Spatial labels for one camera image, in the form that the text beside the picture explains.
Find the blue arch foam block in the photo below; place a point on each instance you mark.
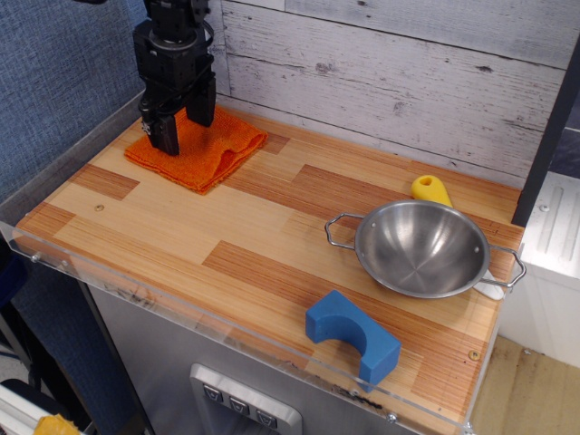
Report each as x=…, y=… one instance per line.
x=335, y=317

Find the silver button control panel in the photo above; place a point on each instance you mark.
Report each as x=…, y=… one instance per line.
x=240, y=403

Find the steel two-handled bowl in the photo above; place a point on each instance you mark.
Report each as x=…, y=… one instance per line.
x=419, y=248

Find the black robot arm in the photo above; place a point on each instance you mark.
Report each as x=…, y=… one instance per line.
x=175, y=20

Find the orange knitted towel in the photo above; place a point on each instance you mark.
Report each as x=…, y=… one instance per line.
x=207, y=155

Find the white ribbed appliance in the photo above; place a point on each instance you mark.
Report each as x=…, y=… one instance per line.
x=551, y=238

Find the stainless steel cabinet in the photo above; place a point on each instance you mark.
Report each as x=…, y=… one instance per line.
x=159, y=353

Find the clear acrylic table guard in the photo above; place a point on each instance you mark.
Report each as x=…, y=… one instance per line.
x=254, y=285

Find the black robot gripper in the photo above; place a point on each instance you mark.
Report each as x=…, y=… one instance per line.
x=178, y=76

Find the yellow black bag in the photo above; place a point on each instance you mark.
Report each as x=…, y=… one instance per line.
x=55, y=425

